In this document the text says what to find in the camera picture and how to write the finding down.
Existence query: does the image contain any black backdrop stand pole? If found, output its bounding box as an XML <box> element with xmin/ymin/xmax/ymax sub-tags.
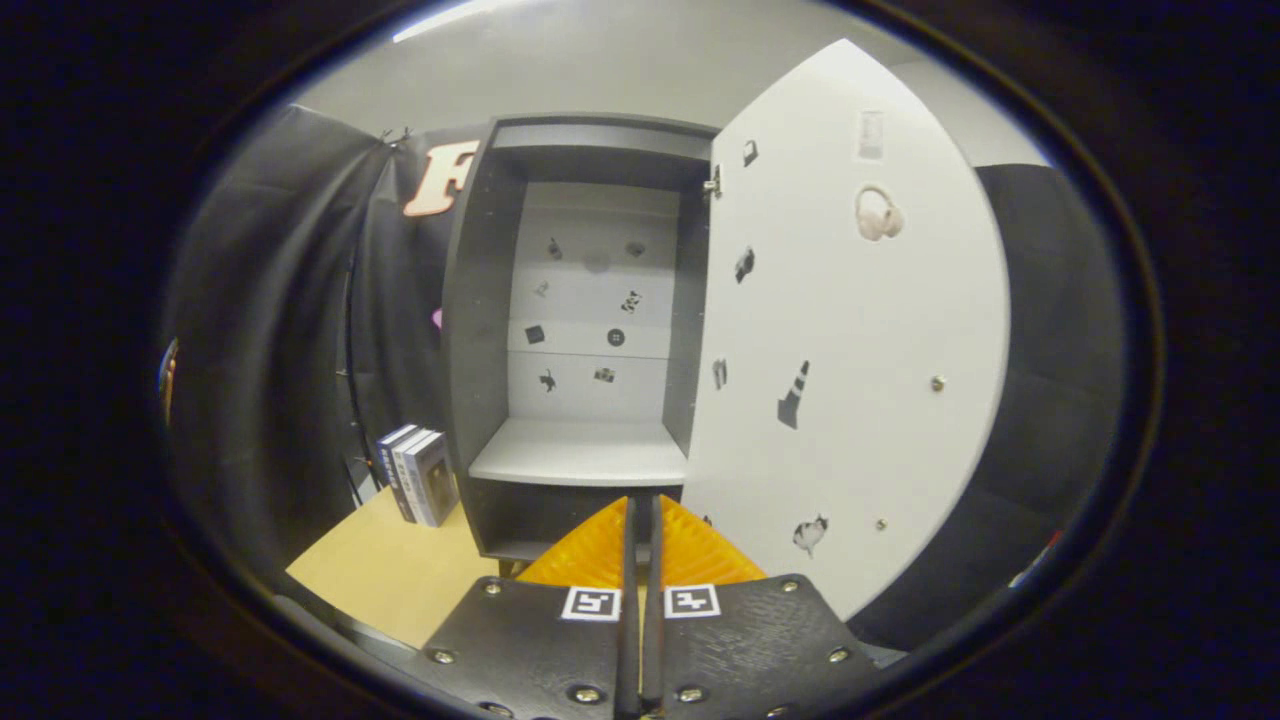
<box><xmin>343</xmin><ymin>250</ymin><xmax>371</xmax><ymax>501</ymax></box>

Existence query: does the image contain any black backdrop cloth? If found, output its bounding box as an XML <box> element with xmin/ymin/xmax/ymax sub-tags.
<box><xmin>160</xmin><ymin>105</ymin><xmax>1131</xmax><ymax>651</ymax></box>

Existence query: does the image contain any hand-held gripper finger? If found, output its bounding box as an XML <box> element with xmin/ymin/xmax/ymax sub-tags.
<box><xmin>640</xmin><ymin>495</ymin><xmax>886</xmax><ymax>720</ymax></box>
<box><xmin>420</xmin><ymin>495</ymin><xmax>641</xmax><ymax>720</ymax></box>

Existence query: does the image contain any light grey cabinet door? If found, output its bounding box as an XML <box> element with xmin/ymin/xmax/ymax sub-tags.
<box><xmin>680</xmin><ymin>38</ymin><xmax>1011</xmax><ymax>623</ymax></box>

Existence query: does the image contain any grey cabinet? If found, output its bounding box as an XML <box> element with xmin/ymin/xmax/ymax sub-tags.
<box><xmin>440</xmin><ymin>112</ymin><xmax>721</xmax><ymax>564</ymax></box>

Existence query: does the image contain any white cabinet shelf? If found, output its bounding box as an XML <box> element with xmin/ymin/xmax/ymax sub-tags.
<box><xmin>468</xmin><ymin>417</ymin><xmax>691</xmax><ymax>488</ymax></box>

